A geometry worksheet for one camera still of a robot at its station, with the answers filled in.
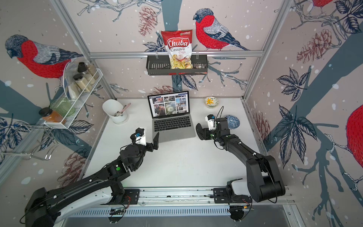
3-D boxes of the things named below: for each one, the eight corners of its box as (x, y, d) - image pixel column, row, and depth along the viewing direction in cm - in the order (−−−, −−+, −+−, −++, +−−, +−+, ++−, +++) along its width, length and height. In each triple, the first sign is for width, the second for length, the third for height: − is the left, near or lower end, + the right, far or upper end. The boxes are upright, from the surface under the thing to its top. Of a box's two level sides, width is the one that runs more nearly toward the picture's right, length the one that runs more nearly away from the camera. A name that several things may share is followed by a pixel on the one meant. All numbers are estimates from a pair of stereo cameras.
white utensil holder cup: (110, 124, 106) (99, 110, 93) (114, 113, 113) (105, 99, 100) (126, 124, 106) (117, 110, 93) (129, 113, 113) (122, 99, 100)
